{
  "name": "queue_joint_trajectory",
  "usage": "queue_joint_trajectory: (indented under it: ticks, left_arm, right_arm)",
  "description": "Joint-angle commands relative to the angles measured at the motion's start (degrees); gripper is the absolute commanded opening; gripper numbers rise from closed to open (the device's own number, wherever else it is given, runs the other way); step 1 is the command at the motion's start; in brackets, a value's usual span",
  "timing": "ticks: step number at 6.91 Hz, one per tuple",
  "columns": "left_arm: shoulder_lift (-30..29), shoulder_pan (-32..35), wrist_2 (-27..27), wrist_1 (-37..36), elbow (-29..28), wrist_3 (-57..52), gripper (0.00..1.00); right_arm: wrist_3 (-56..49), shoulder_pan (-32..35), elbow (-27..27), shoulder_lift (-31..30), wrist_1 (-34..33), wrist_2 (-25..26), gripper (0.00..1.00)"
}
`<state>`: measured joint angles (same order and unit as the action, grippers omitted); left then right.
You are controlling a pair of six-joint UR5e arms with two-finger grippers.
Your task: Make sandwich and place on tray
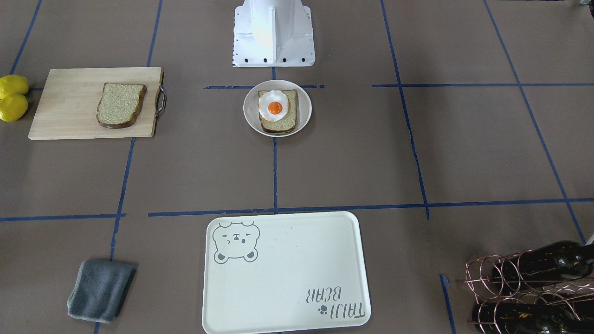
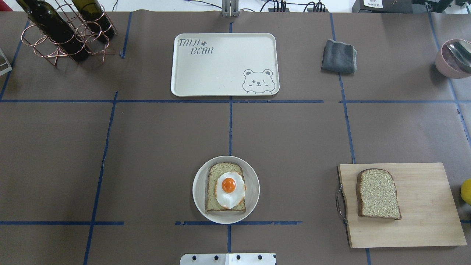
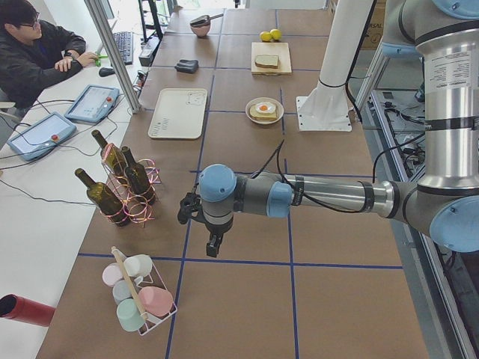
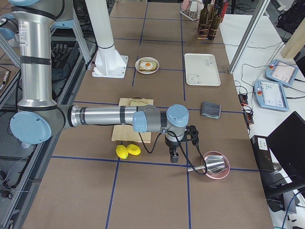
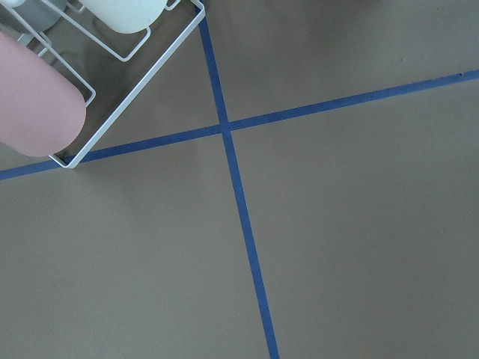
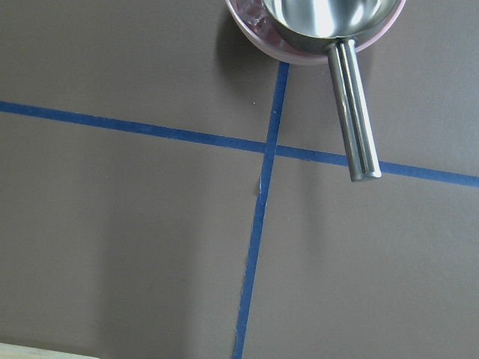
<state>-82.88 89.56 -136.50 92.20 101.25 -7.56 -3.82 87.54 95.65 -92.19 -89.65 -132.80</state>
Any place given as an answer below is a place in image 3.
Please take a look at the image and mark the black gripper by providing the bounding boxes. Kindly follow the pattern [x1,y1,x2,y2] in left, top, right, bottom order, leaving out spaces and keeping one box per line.
[204,213,233,257]

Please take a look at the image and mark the white round plate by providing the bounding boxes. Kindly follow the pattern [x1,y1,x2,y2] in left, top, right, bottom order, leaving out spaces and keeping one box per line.
[245,97,284,125]

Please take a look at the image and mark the bread slice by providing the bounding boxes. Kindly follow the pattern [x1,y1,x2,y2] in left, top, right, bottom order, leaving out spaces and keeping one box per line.
[254,54,280,69]
[249,103,277,121]

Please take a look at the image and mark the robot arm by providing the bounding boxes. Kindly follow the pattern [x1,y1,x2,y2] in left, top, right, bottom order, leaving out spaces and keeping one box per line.
[197,1,478,257]

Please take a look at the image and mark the cream bear tray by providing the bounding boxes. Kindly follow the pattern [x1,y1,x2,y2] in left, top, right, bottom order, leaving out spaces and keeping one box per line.
[147,88,208,140]

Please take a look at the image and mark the white cup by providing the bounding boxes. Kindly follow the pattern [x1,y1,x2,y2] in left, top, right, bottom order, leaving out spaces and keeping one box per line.
[123,254,153,277]

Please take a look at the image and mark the green wine bottle middle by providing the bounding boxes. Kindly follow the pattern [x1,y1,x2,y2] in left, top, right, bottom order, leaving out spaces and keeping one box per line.
[120,146,156,205]

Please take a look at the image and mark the green wine bottle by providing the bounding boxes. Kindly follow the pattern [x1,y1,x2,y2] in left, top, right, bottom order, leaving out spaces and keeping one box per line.
[120,146,156,205]
[91,129,127,182]
[75,168,131,227]

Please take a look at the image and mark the grey cup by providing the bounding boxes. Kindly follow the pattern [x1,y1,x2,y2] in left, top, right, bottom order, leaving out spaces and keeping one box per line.
[112,280,132,305]

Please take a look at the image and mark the light pink cup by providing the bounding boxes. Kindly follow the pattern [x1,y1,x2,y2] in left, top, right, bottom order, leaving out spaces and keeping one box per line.
[102,263,123,287]

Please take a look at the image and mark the mint green cup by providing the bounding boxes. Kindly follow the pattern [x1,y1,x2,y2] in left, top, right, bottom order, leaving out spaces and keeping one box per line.
[116,298,145,332]

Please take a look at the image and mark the green wine bottle front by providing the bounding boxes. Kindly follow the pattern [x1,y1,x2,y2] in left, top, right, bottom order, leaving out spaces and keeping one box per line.
[75,168,131,227]

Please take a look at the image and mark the green wine bottle back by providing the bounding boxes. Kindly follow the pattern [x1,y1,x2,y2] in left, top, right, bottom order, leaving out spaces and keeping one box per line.
[91,129,127,182]

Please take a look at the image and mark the fried egg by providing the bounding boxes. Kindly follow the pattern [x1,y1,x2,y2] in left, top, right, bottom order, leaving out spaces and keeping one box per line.
[255,102,276,114]

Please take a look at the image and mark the grey folded cloth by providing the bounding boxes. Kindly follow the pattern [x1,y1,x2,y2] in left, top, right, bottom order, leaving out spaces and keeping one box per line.
[174,59,199,74]

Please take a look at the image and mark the teach pendant far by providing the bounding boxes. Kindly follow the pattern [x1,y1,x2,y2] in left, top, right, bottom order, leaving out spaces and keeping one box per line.
[64,85,120,124]

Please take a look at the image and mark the teach pendant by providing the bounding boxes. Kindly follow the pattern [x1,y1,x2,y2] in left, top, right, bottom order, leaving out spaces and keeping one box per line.
[64,85,120,124]
[7,112,76,162]

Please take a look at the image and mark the teach pendant near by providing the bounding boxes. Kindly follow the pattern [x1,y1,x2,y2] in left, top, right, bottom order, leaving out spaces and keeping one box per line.
[7,112,76,162]

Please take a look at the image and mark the wooden cutting board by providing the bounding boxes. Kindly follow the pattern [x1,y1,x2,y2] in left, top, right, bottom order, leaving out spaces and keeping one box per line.
[251,42,292,75]

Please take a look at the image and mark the black computer mouse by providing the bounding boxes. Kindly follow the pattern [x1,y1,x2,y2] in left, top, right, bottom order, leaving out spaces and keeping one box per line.
[98,67,115,78]

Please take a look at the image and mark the pink bowl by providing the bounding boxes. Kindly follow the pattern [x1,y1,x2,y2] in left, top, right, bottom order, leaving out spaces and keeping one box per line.
[190,23,211,37]

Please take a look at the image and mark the yellow lemon left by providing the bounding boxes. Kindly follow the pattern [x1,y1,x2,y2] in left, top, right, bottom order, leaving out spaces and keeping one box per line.
[259,31,272,42]

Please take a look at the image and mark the yellow lemon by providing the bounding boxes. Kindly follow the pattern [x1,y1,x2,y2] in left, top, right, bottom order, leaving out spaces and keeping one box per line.
[269,28,282,41]
[259,31,272,42]

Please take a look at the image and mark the yellow lemon right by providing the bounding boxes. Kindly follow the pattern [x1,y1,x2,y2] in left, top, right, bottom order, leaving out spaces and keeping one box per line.
[269,28,282,41]

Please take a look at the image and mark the red cylinder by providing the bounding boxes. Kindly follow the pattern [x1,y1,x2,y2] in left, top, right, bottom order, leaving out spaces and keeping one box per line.
[1,294,55,327]

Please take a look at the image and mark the black keyboard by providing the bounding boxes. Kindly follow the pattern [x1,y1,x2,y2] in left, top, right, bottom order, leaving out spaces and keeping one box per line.
[113,31,134,65]

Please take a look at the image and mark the metal scoop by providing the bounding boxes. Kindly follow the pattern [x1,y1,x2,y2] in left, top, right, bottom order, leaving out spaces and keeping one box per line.
[189,13,224,28]

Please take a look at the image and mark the cardboard box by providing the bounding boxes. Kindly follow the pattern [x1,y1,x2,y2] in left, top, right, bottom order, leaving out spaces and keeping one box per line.
[330,1,386,50]

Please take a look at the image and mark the seated person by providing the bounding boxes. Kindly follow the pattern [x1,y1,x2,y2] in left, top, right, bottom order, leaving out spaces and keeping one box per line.
[1,1,98,110]

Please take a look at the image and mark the white wire cup rack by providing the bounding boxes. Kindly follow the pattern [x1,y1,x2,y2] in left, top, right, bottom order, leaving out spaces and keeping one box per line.
[103,247,177,336]

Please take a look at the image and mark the copper wire bottle rack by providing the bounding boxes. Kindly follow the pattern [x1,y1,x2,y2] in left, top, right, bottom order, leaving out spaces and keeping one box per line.
[100,143,161,225]

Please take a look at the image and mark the wooden rack handle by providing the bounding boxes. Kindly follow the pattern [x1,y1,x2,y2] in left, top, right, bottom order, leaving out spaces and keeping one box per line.
[111,246,147,320]

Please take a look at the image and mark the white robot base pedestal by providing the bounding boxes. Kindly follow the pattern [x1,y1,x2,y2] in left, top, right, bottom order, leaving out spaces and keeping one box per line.
[296,0,376,132]

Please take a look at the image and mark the aluminium frame post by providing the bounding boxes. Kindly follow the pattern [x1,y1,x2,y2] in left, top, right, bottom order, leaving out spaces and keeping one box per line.
[85,0,141,114]

